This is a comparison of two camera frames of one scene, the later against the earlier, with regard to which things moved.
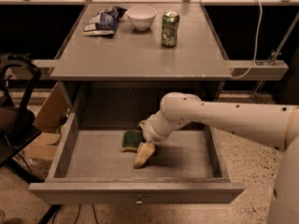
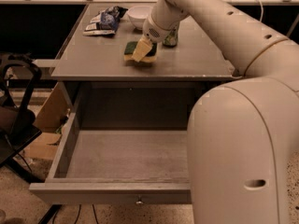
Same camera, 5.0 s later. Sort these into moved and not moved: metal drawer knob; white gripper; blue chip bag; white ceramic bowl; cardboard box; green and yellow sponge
Moved: green and yellow sponge; white gripper
Not moved: metal drawer knob; cardboard box; blue chip bag; white ceramic bowl
